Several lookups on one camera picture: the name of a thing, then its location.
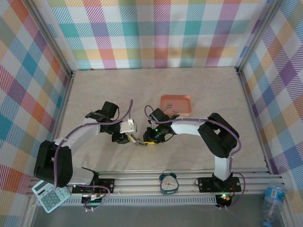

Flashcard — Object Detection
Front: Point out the orange plastic tray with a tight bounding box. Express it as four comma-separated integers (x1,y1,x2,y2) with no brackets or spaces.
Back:
160,94,193,117

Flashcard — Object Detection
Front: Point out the teal alarm clock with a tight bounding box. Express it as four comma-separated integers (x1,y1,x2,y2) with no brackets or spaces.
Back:
159,170,178,196

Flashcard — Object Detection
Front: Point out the black controller board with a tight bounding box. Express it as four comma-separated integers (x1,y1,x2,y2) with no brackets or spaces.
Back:
81,194,105,206
216,193,233,207

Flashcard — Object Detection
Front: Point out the teal calculator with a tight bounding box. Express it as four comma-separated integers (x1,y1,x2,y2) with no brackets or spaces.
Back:
31,180,71,213

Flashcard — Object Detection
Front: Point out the clear plastic water bottle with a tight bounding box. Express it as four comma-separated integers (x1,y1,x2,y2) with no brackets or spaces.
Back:
262,181,288,227

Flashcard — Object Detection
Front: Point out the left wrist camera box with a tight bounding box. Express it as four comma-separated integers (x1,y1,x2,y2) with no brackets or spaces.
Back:
119,117,138,135

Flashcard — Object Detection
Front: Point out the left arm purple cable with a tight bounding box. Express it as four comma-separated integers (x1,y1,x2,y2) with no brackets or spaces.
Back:
53,98,134,212

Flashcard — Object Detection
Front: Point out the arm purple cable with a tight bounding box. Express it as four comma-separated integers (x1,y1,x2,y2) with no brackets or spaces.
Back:
144,105,246,210
53,98,134,212

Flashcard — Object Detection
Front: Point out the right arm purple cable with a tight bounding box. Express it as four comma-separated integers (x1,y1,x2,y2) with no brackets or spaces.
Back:
144,105,246,210

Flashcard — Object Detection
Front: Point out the aluminium mounting rail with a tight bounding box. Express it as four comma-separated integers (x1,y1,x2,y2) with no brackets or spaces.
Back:
28,168,286,197

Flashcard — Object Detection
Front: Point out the aluminium side rail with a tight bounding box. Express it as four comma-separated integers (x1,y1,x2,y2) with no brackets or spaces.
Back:
41,70,77,178
234,67,273,174

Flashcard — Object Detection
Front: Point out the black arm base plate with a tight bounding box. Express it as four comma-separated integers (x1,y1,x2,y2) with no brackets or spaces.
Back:
197,176,242,193
71,178,116,194

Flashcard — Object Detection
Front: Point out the grey slotted cable duct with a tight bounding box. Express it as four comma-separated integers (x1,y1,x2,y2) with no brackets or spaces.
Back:
59,195,218,207

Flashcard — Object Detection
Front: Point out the aluminium frame post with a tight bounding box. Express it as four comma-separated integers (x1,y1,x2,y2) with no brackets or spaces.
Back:
236,0,283,70
27,0,77,77

